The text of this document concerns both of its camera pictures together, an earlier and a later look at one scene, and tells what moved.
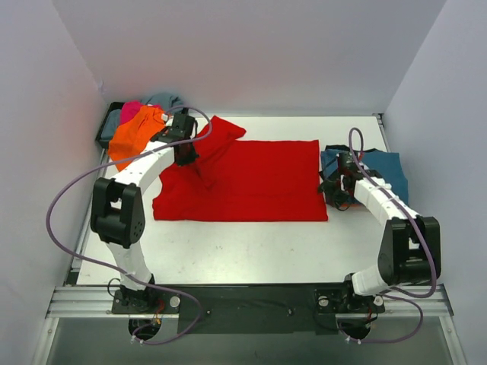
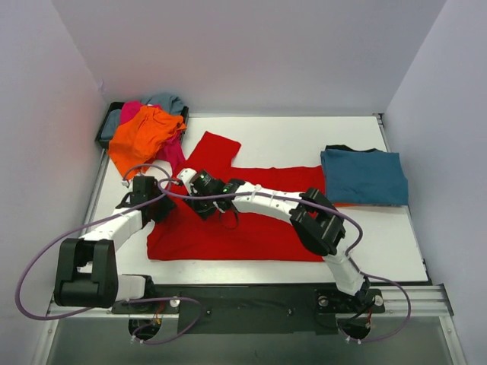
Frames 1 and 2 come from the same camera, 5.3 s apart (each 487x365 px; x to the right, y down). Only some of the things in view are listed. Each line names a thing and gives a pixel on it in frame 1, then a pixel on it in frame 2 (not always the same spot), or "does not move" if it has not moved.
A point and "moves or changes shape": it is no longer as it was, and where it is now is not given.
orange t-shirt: x=130 y=134 does not move
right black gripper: x=335 y=186 to x=203 y=207
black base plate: x=254 y=309 does not move
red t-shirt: x=242 y=181 moves or changes shape
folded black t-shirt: x=338 y=148 does not move
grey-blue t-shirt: x=169 y=102 does not move
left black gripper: x=186 y=153 to x=163 y=209
